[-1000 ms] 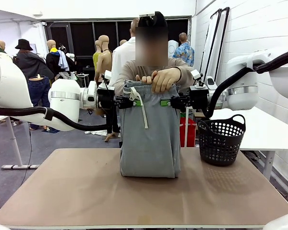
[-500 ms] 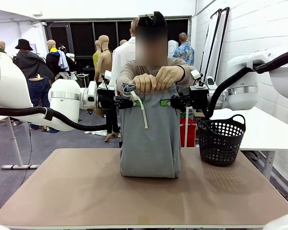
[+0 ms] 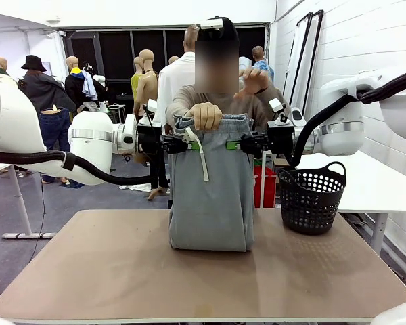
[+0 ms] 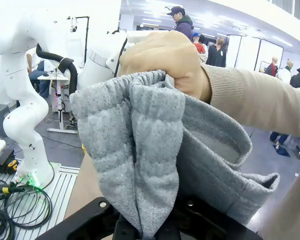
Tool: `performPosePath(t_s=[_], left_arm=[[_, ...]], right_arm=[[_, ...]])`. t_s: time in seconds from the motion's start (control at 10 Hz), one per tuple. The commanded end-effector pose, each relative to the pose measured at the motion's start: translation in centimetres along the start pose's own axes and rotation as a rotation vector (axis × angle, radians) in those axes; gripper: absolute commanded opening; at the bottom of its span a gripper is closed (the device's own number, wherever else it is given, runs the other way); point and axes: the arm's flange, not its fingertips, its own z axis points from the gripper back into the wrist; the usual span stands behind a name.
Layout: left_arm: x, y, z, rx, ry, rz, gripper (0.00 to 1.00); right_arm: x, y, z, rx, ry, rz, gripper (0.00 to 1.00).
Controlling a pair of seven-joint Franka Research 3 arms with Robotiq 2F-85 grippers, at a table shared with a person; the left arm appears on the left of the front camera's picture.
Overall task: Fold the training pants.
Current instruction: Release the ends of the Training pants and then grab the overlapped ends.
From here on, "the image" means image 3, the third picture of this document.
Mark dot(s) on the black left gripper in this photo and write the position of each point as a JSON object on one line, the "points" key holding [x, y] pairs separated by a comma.
{"points": [[149, 142]]}

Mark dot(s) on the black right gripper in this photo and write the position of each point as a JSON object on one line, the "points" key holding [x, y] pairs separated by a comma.
{"points": [[281, 140]]}

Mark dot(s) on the grey training pants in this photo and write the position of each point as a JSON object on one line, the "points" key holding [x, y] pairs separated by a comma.
{"points": [[213, 210]]}

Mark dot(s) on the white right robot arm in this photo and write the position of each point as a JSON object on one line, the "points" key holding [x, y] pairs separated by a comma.
{"points": [[341, 135]]}

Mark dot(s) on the person's left forearm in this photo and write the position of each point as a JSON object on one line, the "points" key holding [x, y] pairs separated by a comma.
{"points": [[274, 94]]}

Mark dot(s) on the person's right forearm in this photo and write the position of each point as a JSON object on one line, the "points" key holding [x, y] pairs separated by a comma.
{"points": [[177, 110]]}

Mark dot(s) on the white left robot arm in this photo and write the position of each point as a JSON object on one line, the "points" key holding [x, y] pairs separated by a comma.
{"points": [[88, 135]]}

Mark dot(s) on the person's right hand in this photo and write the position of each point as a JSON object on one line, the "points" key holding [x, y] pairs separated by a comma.
{"points": [[206, 116]]}

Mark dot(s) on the person's left hand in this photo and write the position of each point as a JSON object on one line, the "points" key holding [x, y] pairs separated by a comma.
{"points": [[255, 83]]}

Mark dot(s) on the person in beige sweater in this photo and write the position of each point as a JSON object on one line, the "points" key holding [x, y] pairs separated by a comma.
{"points": [[230, 105]]}

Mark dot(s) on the red bag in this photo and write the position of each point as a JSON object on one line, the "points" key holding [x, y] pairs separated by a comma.
{"points": [[272, 193]]}

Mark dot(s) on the white cloth on floor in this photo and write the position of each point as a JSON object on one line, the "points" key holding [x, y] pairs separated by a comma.
{"points": [[138, 188]]}

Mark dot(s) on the bare mannequin in black trousers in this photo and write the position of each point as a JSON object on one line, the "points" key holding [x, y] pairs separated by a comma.
{"points": [[148, 88]]}

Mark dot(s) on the mannequin in white shirt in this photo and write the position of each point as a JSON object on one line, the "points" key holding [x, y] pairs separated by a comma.
{"points": [[176, 78]]}

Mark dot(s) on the small white background desk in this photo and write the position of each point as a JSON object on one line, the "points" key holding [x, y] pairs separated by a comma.
{"points": [[116, 107]]}

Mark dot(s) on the mannequin in yellow top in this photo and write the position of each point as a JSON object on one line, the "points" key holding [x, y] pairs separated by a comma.
{"points": [[135, 81]]}

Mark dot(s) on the bare beige mannequin head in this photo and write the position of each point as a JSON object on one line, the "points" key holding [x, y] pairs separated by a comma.
{"points": [[173, 60]]}

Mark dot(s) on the black framed leaning panel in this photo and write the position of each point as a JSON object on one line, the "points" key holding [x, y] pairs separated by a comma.
{"points": [[292, 74], [309, 67]]}

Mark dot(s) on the mannequin in floral blue shirt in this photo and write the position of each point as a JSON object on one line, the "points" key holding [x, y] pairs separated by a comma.
{"points": [[258, 54]]}

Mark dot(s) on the light blue hanging shirt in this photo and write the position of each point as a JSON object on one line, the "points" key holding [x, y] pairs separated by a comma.
{"points": [[89, 86]]}

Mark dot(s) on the dark grey perforated basket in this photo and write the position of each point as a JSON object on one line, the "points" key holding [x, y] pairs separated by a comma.
{"points": [[311, 227]]}

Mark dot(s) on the black cap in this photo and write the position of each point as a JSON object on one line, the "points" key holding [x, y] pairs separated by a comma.
{"points": [[231, 32]]}

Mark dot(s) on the mannequin in black jacket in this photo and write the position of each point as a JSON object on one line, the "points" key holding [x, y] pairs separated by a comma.
{"points": [[75, 88]]}

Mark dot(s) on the mannequin torso in blue jeans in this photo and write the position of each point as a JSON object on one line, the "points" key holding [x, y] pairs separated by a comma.
{"points": [[54, 135]]}

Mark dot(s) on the black bucket hat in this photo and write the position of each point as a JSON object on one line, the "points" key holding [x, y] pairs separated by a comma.
{"points": [[34, 64]]}

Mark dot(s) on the mannequin in cream jacket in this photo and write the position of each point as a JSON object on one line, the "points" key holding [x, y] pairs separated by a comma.
{"points": [[0, 64]]}

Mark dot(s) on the white rack frame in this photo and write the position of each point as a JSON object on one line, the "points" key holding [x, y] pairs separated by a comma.
{"points": [[264, 179]]}

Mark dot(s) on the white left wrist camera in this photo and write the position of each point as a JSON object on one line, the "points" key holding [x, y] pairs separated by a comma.
{"points": [[152, 105]]}

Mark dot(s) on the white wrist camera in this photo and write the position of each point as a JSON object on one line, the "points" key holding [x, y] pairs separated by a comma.
{"points": [[152, 105], [276, 105]]}

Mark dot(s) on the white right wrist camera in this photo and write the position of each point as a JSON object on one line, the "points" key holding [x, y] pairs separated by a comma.
{"points": [[276, 105]]}

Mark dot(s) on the white head-mounted camera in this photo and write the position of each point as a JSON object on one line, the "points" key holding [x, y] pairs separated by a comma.
{"points": [[209, 23]]}

